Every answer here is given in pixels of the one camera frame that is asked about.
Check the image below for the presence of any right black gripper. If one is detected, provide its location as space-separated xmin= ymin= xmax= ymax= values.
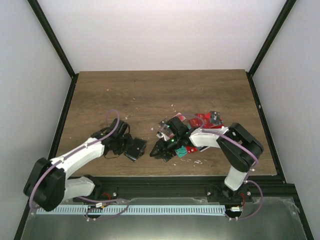
xmin=150 ymin=134 xmax=182 ymax=160

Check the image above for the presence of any black leather card holder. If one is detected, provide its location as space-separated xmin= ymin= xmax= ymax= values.
xmin=124 ymin=137 xmax=147 ymax=162

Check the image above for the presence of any red card with gold text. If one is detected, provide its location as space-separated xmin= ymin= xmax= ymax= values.
xmin=185 ymin=146 xmax=199 ymax=154

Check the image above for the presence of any black VIP card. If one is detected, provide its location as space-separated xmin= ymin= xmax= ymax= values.
xmin=159 ymin=119 xmax=170 ymax=130

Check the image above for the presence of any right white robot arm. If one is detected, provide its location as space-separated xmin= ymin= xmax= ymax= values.
xmin=149 ymin=116 xmax=264 ymax=202

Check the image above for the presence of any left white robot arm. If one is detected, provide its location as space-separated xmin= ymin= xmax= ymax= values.
xmin=23 ymin=118 xmax=133 ymax=212

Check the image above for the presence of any teal card upper pile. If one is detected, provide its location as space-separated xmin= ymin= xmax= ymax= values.
xmin=175 ymin=146 xmax=188 ymax=158

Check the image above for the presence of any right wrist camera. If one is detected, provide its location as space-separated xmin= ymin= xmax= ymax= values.
xmin=156 ymin=131 xmax=173 ymax=141

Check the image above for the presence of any light blue cable duct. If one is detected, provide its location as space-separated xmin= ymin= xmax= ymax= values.
xmin=36 ymin=204 xmax=226 ymax=216

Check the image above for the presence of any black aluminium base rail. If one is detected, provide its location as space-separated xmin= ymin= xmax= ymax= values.
xmin=32 ymin=176 xmax=296 ymax=201

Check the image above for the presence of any left black frame post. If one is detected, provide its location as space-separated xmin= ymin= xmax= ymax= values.
xmin=26 ymin=0 xmax=76 ymax=78

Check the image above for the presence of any black frame post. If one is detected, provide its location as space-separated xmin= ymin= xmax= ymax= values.
xmin=246 ymin=0 xmax=297 ymax=76
xmin=26 ymin=0 xmax=76 ymax=78

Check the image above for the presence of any right black frame post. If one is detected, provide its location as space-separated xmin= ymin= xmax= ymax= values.
xmin=246 ymin=0 xmax=297 ymax=76

